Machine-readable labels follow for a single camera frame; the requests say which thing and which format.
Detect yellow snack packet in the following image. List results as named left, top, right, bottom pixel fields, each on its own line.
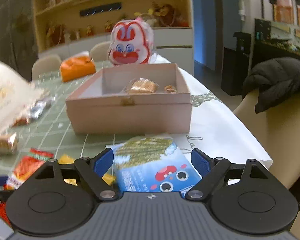
left=58, top=157, right=115, bottom=192

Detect blue seaweed snack packet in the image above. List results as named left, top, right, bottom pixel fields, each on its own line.
left=108, top=135, right=201, bottom=196

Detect red snack packet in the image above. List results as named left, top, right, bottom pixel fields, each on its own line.
left=5, top=148, right=54, bottom=190

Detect long bread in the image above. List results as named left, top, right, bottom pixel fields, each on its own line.
left=0, top=133, right=19, bottom=155

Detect green checkered tablecloth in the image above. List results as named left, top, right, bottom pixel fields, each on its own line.
left=0, top=60, right=146, bottom=176

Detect pink cardboard box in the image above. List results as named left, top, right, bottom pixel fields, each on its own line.
left=65, top=63, right=192, bottom=134

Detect small silver snack packets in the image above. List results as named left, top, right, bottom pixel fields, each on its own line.
left=13, top=96, right=57, bottom=127

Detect wrapped biscuit in box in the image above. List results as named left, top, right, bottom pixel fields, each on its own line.
left=123, top=77, right=159, bottom=94

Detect beige chair with jacket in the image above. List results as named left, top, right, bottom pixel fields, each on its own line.
left=232, top=87, right=300, bottom=233

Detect orange tissue box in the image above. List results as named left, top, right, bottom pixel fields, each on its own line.
left=59, top=54, right=96, bottom=83

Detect black fish tank stand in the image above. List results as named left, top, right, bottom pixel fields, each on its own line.
left=220, top=0, right=300, bottom=96

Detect beige chair far left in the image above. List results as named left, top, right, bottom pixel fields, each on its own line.
left=32, top=54, right=62, bottom=81

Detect beige chair far middle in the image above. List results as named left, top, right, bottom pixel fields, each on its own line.
left=89, top=41, right=110, bottom=62

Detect black jacket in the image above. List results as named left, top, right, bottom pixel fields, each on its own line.
left=242, top=57, right=300, bottom=114

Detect large cream paper bag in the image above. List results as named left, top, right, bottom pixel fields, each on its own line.
left=0, top=62, right=45, bottom=134

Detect red white bunny bag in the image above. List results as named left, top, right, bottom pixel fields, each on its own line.
left=108, top=17, right=154, bottom=65

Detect wooden shelf cabinet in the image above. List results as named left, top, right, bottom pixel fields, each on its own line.
left=32, top=0, right=194, bottom=74

